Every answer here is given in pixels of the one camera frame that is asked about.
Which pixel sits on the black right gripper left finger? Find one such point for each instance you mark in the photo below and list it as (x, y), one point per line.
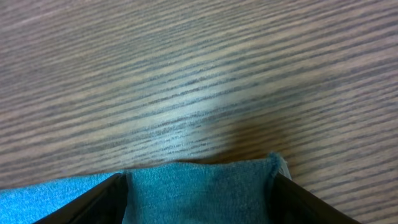
(103, 204)

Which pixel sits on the medium blue jeans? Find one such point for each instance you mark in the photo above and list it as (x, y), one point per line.
(173, 193)

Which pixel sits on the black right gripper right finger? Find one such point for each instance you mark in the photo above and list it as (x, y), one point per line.
(289, 203)

